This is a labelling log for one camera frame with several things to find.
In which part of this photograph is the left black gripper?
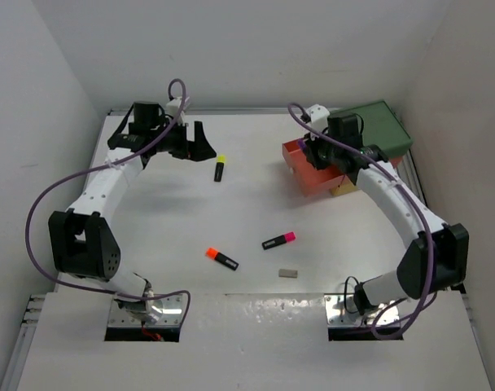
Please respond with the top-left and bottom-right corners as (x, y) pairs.
(150, 117), (216, 161)

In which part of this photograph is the yellow highlighter marker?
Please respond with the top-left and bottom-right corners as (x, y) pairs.
(213, 155), (226, 182)

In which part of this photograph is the red drawer box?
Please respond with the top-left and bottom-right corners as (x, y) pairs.
(282, 138), (403, 199)

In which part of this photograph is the yellow bottom drawer box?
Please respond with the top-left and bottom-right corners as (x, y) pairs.
(330, 178), (358, 197)

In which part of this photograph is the green top drawer box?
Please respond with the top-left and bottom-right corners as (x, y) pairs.
(333, 100), (413, 167)

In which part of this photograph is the pink highlighter marker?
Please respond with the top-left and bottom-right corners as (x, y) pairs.
(261, 231), (296, 250)

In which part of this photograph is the orange highlighter marker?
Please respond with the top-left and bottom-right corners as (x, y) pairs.
(206, 248), (239, 270)

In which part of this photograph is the grey eraser block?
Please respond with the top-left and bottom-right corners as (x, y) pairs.
(278, 269), (298, 279)

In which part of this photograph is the purple highlighter marker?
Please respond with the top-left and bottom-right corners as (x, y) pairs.
(297, 138), (307, 150)

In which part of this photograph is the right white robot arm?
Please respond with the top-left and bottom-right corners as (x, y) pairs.
(300, 105), (469, 315)

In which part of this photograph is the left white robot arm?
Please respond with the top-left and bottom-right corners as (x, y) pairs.
(48, 97), (217, 317)

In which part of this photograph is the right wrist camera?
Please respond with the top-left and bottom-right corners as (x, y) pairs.
(304, 104), (331, 132)

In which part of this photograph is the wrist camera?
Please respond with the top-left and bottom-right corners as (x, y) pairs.
(164, 96), (190, 124)
(304, 104), (331, 132)

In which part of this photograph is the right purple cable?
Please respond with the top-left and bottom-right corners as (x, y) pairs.
(287, 102), (438, 341)

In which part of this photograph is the purple cable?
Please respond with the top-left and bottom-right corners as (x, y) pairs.
(25, 79), (191, 327)
(287, 102), (438, 341)

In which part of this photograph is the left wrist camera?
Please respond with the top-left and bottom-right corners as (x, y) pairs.
(164, 96), (190, 124)

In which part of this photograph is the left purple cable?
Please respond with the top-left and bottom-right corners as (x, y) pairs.
(25, 79), (191, 327)

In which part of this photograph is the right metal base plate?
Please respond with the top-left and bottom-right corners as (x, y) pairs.
(324, 293), (400, 328)

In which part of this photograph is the metal base plate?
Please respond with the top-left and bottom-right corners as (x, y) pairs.
(324, 293), (400, 328)
(107, 295), (183, 328)

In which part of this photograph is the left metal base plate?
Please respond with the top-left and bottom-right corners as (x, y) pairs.
(107, 295), (183, 328)

